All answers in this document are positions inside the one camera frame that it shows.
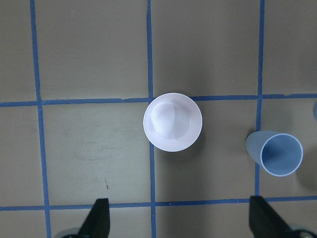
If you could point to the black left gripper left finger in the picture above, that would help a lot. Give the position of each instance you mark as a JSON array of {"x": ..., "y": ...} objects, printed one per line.
[{"x": 97, "y": 223}]

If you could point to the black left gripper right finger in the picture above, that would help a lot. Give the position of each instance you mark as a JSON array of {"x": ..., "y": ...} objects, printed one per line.
[{"x": 264, "y": 222}]

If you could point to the blue cup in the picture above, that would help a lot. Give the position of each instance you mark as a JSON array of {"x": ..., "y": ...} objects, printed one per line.
[
  {"x": 279, "y": 154},
  {"x": 315, "y": 109}
]

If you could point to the pink bowl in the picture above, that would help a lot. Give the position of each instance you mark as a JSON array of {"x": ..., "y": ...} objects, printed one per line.
[{"x": 172, "y": 122}]

